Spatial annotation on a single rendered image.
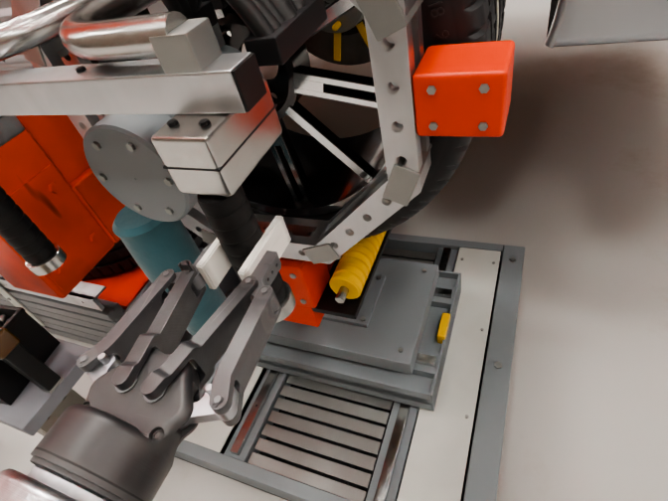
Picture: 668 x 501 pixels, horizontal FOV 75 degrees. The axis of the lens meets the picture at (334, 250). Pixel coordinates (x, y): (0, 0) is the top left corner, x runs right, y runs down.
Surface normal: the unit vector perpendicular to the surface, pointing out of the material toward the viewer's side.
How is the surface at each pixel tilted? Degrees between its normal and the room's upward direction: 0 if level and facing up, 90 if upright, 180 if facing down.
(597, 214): 0
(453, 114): 90
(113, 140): 90
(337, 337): 0
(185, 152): 90
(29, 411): 0
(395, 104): 90
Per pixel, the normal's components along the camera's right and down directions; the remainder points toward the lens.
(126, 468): 0.69, -0.25
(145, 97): -0.35, 0.70
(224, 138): 0.91, 0.11
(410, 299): -0.21, -0.70
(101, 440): 0.30, -0.54
